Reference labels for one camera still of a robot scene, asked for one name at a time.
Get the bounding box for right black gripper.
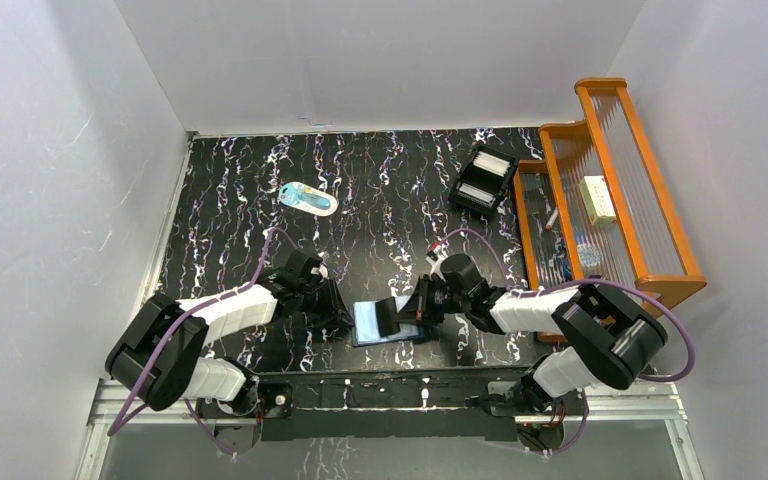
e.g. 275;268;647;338
394;274;470;325

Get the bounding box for blue leather card holder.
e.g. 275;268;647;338
352;296;426;348

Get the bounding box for black card box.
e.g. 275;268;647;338
447;143;519;218

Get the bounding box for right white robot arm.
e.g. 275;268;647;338
375;254;668;414

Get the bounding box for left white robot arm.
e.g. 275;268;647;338
105;249;354;416

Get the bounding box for silver cards in box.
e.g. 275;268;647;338
457;183;495;205

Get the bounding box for white cards stack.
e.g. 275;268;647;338
472;151;512;177

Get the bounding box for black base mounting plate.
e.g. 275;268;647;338
195;364;591;444

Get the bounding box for teal oval blister pack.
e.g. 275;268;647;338
278;181;338;217

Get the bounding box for small stick on rack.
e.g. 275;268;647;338
544;208;559;230

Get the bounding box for blue items on rack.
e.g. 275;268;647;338
557;235;603;281

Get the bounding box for orange wooden tiered rack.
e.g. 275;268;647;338
512;77;707;308

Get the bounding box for white box on rack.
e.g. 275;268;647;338
578;175;617;226

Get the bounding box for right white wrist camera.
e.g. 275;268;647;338
426;242;448;279

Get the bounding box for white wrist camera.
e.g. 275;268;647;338
311;251;331;279
426;242;448;279

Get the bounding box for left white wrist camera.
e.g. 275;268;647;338
311;251;331;279

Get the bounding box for aluminium frame rail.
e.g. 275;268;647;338
75;380;703;479

